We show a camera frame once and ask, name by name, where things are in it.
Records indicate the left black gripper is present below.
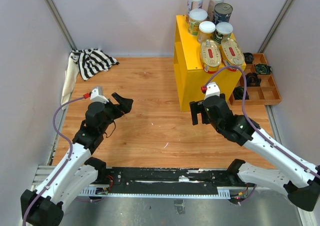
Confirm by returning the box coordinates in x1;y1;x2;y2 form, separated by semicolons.
99;92;133;133

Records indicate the red yellow fish tin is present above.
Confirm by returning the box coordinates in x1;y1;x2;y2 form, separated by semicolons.
200;39;222;74

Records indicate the orange fruit can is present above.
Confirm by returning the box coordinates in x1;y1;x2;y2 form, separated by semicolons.
197;21;216;44

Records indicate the green fruit can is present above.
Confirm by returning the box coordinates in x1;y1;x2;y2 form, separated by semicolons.
212;22;233;45

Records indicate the white lid yellow can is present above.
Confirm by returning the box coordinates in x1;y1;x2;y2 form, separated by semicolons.
187;9;208;36

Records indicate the dark brown can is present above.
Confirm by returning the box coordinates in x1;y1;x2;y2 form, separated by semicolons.
212;3;233;25

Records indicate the tall white lid can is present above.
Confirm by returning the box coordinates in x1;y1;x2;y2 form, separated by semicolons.
185;0;203;23
207;0;224;21

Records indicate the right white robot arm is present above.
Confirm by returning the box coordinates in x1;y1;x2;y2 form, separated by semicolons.
189;95;320;211

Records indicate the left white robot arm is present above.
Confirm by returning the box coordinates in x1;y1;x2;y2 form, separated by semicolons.
20;87;134;225

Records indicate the yellow cabinet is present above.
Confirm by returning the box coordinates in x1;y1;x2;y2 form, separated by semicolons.
173;15;247;112

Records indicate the black item lower tray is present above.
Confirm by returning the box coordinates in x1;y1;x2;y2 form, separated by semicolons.
233;86;244;100

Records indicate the black item tray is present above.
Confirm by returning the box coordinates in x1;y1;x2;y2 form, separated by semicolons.
243;52;255;64
233;86;244;100
244;72;262;87

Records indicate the striped black white cloth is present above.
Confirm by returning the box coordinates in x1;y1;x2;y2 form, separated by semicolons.
69;49;119;81

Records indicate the cream cloth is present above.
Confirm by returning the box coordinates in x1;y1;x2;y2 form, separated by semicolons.
60;57;79;105

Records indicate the black item middle tray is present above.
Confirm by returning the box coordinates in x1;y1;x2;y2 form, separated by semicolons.
244;72;262;87

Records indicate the wooden compartment tray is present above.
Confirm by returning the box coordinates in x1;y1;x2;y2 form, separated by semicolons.
229;53;282;106

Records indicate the black item top tray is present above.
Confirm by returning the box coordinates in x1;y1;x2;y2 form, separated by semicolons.
243;52;255;64

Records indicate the dark green item tray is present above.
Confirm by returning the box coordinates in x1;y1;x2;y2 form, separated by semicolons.
254;63;272;75

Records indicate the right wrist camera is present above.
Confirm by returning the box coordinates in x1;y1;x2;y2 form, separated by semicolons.
204;82;221;100

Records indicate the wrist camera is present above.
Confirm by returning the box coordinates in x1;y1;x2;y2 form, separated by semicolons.
204;82;221;100
90;86;109;104

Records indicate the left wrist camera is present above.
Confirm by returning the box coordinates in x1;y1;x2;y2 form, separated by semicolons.
90;86;109;104

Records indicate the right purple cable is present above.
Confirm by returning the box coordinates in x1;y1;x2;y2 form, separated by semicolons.
200;65;320;206

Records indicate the purple cable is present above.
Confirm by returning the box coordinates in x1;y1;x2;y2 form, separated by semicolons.
200;65;320;206
21;93;91;226

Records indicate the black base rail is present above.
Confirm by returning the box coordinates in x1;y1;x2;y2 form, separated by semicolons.
77;166;258;196

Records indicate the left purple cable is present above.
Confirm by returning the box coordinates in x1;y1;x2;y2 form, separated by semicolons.
21;93;91;226

